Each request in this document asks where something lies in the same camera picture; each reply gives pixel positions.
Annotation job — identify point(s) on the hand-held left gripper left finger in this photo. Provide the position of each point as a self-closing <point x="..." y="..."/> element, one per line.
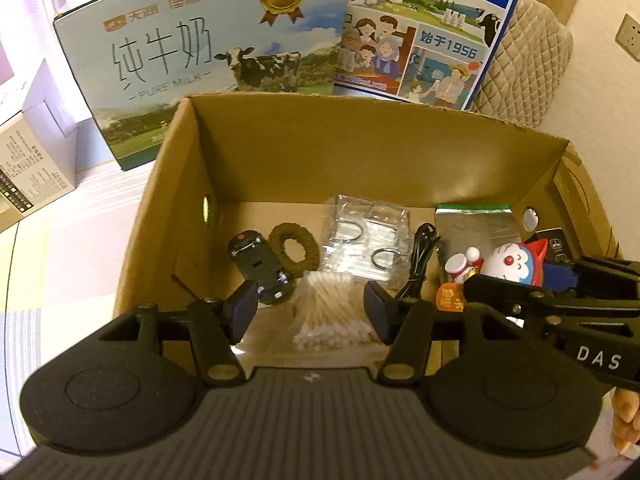
<point x="245" y="310"/>

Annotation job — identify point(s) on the brown hair scrunchie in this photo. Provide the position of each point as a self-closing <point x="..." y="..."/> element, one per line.
<point x="306" y="255"/>

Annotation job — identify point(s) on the wall socket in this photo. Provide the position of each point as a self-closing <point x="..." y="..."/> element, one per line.
<point x="629" y="37"/>

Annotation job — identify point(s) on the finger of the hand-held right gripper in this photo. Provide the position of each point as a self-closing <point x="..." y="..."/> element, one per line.
<point x="600" y="270"/>
<point x="500" y="292"/>

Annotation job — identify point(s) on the checked tablecloth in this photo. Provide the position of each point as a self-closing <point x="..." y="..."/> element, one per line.
<point x="60" y="270"/>

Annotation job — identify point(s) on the black product box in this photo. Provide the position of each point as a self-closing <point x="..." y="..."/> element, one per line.
<point x="552" y="242"/>

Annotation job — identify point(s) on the silver foil bag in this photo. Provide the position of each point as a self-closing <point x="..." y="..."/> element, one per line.
<point x="475" y="225"/>

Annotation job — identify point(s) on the white appliance box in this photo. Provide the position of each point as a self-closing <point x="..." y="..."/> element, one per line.
<point x="30" y="160"/>

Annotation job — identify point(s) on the pink curtain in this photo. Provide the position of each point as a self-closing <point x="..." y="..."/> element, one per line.
<point x="30" y="10"/>

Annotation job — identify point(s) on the clear plastic holder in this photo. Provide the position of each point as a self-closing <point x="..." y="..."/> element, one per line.
<point x="350" y="240"/>

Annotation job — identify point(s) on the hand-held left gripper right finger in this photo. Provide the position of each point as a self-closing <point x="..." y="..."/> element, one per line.
<point x="377" y="310"/>

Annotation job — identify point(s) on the chair with quilted cover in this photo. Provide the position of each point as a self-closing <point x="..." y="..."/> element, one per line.
<point x="530" y="60"/>

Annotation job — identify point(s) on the brown cardboard box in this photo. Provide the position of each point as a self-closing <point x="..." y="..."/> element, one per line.
<point x="350" y="160"/>

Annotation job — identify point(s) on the pack of cotton swabs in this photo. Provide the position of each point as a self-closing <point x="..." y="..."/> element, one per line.
<point x="325" y="310"/>

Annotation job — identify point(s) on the red cartoon cat toy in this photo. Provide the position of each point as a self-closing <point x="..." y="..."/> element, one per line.
<point x="515" y="265"/>

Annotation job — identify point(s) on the black toy car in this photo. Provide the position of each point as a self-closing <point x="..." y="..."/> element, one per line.
<point x="250" y="260"/>

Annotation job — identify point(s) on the dark blue milk carton box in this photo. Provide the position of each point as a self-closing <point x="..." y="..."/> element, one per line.
<point x="425" y="35"/>

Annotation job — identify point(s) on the light blue milk carton box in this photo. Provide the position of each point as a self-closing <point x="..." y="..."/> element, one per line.
<point x="200" y="35"/>

